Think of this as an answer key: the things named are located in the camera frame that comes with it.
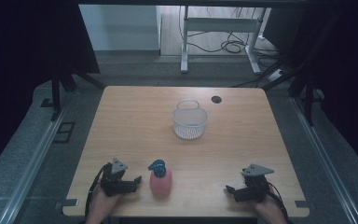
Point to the person's left hand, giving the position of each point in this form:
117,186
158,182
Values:
101,205

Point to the person's right hand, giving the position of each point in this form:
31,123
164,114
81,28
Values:
270,210

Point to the white metal desk frame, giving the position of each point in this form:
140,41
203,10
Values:
220,37

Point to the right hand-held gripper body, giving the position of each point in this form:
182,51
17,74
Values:
254,183

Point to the black table grommet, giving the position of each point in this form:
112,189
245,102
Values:
216,99

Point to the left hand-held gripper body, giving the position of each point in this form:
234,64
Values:
115,182

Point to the white plastic basket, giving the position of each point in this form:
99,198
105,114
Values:
190,119

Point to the white power strip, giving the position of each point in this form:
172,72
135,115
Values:
275,74

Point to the dark curtain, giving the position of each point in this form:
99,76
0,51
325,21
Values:
28,77
341,77

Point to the black tripod stand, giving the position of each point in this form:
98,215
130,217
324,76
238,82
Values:
65,90
301,84

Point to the pink bottle with blue pump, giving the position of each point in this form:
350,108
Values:
160,179

